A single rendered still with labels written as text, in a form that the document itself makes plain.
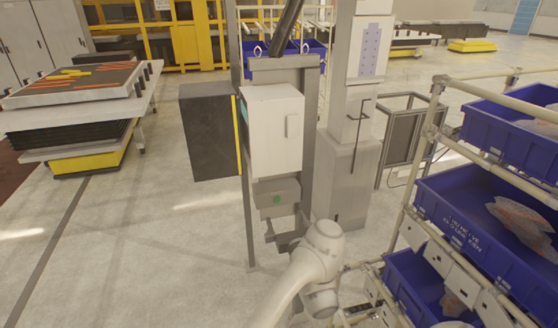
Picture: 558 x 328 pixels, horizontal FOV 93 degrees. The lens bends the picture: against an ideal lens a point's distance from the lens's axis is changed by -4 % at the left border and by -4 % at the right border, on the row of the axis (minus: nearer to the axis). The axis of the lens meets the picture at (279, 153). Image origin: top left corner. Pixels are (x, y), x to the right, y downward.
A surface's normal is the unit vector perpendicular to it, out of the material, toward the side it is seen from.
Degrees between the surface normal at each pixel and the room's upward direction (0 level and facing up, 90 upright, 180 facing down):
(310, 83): 90
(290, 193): 90
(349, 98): 90
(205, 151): 90
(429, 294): 3
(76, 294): 0
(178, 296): 0
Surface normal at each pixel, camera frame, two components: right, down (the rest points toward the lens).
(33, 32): 0.27, 0.48
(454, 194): -0.08, -0.85
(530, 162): -0.94, 0.28
